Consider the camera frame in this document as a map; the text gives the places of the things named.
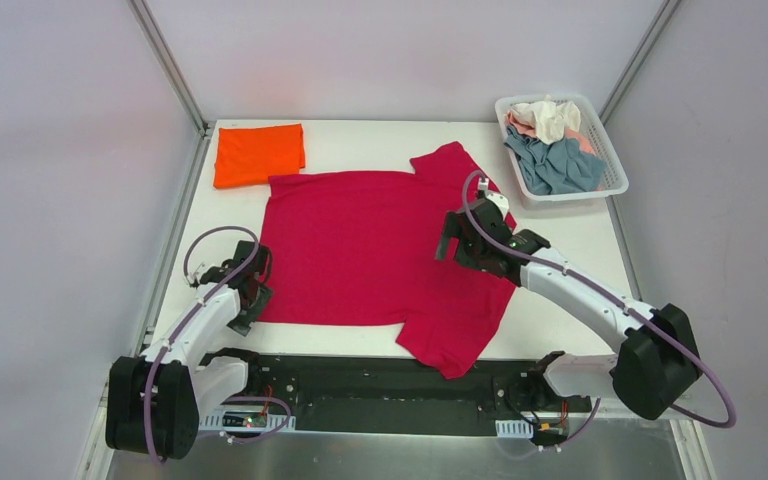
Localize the aluminium frame rail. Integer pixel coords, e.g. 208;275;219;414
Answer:
129;1;208;346
599;0;684;125

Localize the right white cable duct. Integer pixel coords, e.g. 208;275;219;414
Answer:
495;419;534;440

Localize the grey blue t shirt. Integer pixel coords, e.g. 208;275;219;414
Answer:
504;126;607;195

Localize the crimson red t shirt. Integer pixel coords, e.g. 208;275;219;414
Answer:
260;142;514;379

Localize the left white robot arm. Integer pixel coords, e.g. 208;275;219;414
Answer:
105;240;272;460

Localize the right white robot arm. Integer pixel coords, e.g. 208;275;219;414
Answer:
436;195;702;420

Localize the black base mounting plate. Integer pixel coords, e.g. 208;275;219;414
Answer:
218;348;595;437

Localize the light pink t shirt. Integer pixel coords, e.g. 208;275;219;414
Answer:
504;112;596;155

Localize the left white cable duct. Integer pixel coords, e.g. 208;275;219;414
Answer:
199;409;296;434

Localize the white cable duct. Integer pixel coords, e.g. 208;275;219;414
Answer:
199;409;296;434
495;419;534;440

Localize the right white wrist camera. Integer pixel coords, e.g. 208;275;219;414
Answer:
476;176;510;218

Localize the folded orange t shirt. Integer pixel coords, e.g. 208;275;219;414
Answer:
213;123;306;189

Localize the left aluminium frame rail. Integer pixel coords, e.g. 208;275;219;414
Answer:
129;1;208;346

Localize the right aluminium frame rail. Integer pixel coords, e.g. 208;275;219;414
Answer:
599;0;684;125

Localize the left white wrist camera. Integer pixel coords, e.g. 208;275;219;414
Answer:
185;264;205;288

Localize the cream white t shirt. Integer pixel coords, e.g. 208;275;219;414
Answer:
505;98;582;145

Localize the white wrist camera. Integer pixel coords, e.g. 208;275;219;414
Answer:
476;176;510;218
185;264;205;288

